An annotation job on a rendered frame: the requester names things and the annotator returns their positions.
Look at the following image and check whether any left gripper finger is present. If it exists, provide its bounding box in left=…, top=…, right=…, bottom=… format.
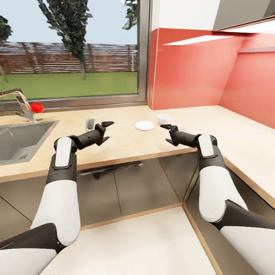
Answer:
left=101, top=121, right=114, bottom=129
left=102, top=136, right=110, bottom=143

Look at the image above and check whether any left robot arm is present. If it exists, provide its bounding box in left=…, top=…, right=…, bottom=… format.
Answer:
left=0, top=115, right=114, bottom=275

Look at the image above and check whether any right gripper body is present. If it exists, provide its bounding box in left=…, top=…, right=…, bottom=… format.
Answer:
left=169, top=125, right=188, bottom=146

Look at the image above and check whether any saucer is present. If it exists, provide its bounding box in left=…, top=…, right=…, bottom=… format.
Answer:
left=136, top=120, right=154, bottom=130

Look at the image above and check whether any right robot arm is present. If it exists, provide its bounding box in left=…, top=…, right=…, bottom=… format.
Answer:
left=160, top=124, right=275, bottom=275

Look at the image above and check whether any coffee cup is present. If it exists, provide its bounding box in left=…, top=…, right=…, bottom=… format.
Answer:
left=158, top=114, right=170, bottom=125

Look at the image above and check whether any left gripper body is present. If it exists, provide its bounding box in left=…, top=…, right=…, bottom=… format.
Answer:
left=85, top=123, right=106, bottom=146

